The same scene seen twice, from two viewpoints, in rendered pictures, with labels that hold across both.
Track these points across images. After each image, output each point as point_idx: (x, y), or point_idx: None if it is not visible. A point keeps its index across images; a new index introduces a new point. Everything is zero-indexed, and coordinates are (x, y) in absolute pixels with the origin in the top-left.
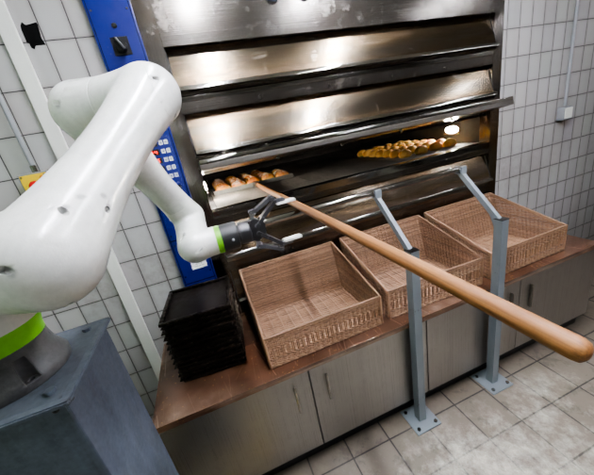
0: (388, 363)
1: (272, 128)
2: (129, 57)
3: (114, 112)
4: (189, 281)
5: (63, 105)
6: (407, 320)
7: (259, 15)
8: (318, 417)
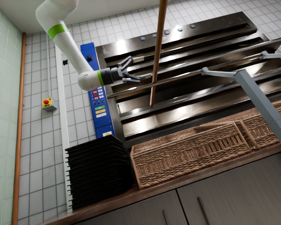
0: None
1: None
2: (91, 61)
3: None
4: None
5: (38, 6)
6: (278, 143)
7: (138, 44)
8: None
